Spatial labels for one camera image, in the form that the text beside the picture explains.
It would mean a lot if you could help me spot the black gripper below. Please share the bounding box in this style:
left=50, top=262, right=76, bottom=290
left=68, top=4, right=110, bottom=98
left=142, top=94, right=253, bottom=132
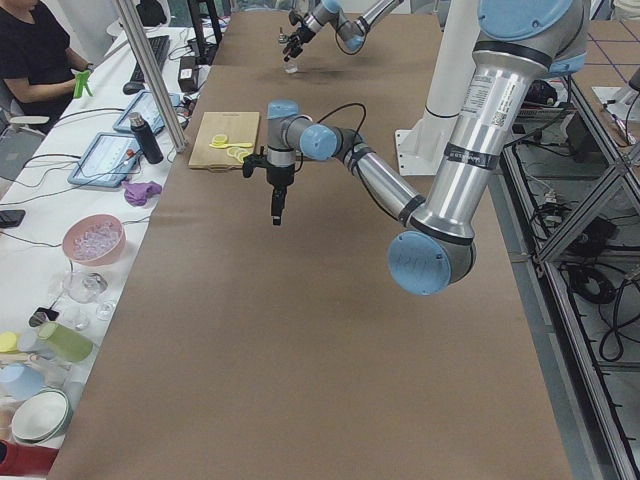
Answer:
left=266, top=164, right=295, bottom=226
left=282, top=12, right=315, bottom=62

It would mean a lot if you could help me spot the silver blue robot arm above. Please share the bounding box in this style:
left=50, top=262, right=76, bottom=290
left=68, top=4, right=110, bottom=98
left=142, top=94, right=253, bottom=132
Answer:
left=266, top=1, right=589, bottom=295
left=282, top=0, right=403, bottom=62

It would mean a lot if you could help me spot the green cup lying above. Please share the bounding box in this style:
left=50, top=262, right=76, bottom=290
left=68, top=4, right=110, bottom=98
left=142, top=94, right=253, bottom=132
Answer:
left=37, top=322, right=94, bottom=363

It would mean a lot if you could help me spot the light blue cup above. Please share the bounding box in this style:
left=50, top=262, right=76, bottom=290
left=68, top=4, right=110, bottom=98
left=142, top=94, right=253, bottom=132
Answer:
left=0, top=363, right=45, bottom=401

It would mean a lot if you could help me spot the middle lemon slice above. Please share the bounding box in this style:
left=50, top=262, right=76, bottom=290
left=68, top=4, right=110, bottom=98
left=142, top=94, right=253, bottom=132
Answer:
left=226, top=147, right=247, bottom=157

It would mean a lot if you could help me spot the yellow plastic knife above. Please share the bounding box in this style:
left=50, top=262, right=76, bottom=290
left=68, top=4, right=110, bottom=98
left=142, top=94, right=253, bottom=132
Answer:
left=209, top=142, right=253, bottom=149

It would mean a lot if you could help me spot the wooden cutting board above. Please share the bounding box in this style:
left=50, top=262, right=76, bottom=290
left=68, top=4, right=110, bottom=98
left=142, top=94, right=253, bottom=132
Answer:
left=188, top=111, right=260, bottom=172

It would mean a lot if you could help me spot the black power box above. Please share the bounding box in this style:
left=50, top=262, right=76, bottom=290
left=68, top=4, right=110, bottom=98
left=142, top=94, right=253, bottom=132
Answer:
left=178, top=56, right=199, bottom=93

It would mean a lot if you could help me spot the black keyboard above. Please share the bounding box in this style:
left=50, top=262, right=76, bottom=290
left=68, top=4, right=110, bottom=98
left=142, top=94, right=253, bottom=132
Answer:
left=129, top=34, right=172, bottom=83

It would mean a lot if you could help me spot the black thermos bottle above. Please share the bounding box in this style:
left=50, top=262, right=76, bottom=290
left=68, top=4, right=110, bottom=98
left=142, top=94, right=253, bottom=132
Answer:
left=128, top=112, right=164, bottom=164

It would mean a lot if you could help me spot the purple cloth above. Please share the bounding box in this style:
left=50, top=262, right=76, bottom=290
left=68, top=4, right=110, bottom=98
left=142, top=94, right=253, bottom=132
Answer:
left=122, top=181, right=162, bottom=206

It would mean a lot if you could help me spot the blue tablet far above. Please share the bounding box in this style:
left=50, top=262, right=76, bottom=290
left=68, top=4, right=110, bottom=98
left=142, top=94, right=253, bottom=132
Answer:
left=112, top=90, right=164, bottom=134

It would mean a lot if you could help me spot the blue tablet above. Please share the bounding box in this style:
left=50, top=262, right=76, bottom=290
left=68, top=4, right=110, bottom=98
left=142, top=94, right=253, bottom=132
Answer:
left=112, top=90, right=164, bottom=134
left=67, top=132, right=141, bottom=188

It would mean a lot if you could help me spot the black computer mouse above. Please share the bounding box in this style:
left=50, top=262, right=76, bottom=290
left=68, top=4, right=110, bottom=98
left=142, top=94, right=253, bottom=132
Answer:
left=122, top=81, right=145, bottom=95

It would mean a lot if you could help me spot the blue tablet near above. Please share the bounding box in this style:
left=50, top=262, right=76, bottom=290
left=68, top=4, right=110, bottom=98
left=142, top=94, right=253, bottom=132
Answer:
left=67, top=132, right=141, bottom=188

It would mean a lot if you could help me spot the pink bowl with ice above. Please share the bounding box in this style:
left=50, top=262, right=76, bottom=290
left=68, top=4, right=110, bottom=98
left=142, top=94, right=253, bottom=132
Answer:
left=62, top=214, right=126, bottom=266

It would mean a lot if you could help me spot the person in black shirt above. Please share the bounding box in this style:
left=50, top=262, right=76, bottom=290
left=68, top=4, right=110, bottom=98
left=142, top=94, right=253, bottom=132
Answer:
left=1, top=1, right=93, bottom=134

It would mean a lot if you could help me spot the black smartphone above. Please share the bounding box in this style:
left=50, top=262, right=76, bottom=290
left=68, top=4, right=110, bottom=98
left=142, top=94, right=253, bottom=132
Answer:
left=0, top=209, right=26, bottom=229

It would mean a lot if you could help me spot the yellow lid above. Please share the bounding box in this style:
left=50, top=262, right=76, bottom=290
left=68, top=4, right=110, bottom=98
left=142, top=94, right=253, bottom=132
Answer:
left=0, top=331, right=19, bottom=354

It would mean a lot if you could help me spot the red cloth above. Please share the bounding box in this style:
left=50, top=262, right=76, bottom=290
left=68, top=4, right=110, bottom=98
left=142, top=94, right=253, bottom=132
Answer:
left=1, top=440, right=59, bottom=478

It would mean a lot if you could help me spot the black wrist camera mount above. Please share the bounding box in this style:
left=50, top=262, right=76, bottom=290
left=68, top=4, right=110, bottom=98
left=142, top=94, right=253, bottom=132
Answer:
left=242, top=146, right=267, bottom=178

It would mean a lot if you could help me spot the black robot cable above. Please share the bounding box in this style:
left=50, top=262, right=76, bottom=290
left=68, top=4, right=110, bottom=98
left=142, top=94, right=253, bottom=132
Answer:
left=294, top=102, right=369, bottom=176

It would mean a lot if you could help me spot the aluminium frame post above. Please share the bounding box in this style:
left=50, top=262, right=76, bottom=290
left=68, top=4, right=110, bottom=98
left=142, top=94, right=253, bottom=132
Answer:
left=115, top=0, right=187, bottom=153

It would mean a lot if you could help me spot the white camera pole base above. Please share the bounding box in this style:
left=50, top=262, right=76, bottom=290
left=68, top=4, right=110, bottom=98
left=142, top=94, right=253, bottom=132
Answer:
left=396, top=0, right=479, bottom=176

